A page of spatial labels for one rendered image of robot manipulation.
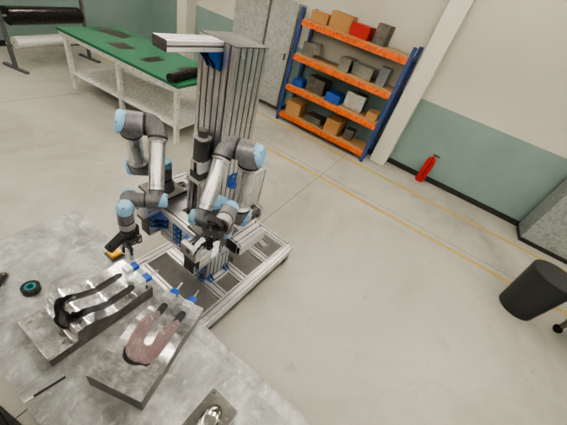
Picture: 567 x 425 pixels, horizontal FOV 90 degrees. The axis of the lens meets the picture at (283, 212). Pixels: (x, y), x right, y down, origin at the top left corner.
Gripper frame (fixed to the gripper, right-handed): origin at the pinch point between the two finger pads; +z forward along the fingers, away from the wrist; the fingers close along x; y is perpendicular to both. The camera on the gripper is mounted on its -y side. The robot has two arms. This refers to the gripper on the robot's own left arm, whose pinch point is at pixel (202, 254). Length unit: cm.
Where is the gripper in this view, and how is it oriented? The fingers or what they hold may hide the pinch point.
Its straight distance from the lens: 115.4
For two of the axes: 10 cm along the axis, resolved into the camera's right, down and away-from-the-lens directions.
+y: -1.2, 7.7, 6.2
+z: -1.8, 6.0, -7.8
